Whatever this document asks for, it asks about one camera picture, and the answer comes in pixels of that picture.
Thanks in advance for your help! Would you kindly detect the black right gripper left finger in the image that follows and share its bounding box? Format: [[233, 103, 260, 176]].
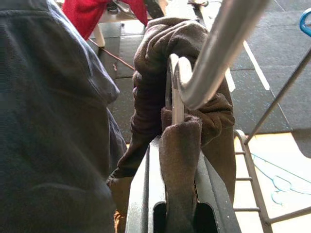
[[125, 135, 168, 233]]

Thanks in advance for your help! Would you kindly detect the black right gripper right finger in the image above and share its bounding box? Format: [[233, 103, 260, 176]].
[[194, 145, 242, 233]]

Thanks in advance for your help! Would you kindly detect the black garment with white print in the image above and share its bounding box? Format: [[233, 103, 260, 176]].
[[105, 17, 238, 233]]

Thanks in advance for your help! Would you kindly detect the grey plastic hanger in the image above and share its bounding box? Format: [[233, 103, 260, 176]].
[[164, 0, 272, 127]]

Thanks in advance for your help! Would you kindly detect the blue plastic hanger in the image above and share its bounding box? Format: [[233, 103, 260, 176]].
[[299, 11, 311, 37]]

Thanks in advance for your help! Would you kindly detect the black metal clothes rack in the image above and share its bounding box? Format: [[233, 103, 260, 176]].
[[232, 52, 311, 233]]

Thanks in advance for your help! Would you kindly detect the navy blue garment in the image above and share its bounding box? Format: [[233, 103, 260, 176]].
[[0, 0, 127, 233]]

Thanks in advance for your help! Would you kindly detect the red cloth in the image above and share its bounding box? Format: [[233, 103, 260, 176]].
[[62, 0, 149, 41]]

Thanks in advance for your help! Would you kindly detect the thin blue cord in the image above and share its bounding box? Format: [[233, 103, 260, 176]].
[[252, 152, 311, 207]]

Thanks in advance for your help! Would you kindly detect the white frame weight bench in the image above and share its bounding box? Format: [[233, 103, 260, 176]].
[[93, 0, 171, 48]]

